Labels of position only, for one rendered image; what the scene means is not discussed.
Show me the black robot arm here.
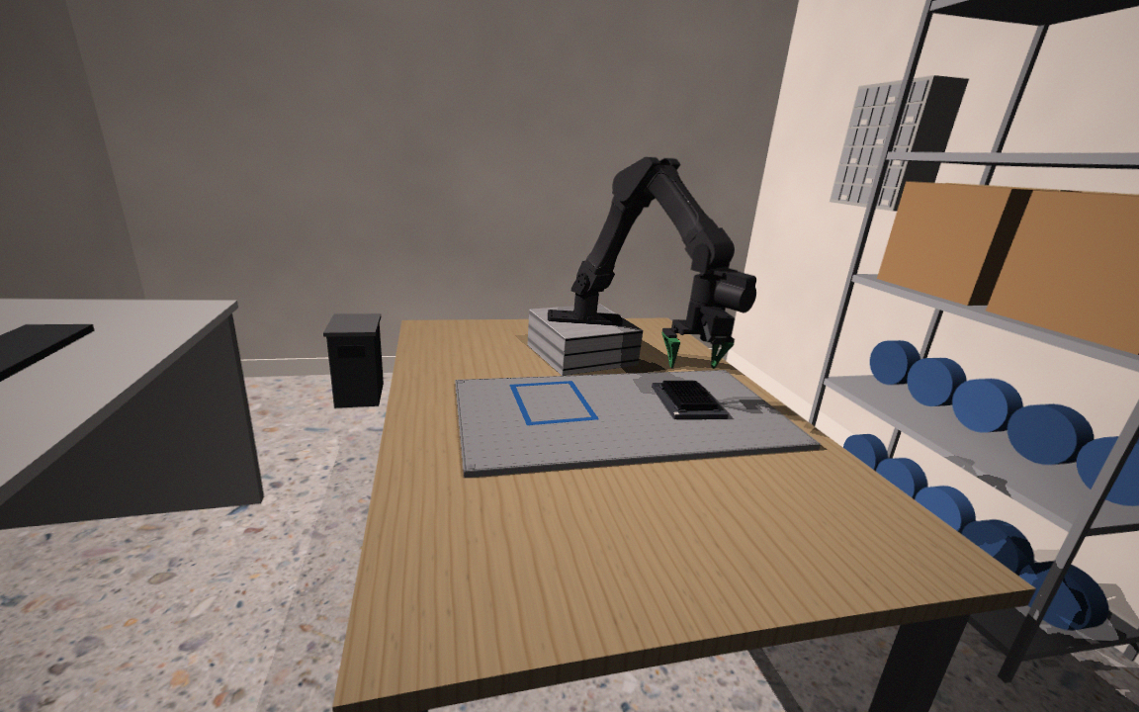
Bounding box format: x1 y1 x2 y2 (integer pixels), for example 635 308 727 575
548 157 756 345

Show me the blue tape outline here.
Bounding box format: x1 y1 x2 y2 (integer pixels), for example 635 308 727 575
509 380 599 425

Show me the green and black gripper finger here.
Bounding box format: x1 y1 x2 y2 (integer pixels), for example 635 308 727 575
661 332 680 368
711 342 735 369

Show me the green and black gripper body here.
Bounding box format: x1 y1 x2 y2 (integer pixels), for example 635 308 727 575
662 298 735 342

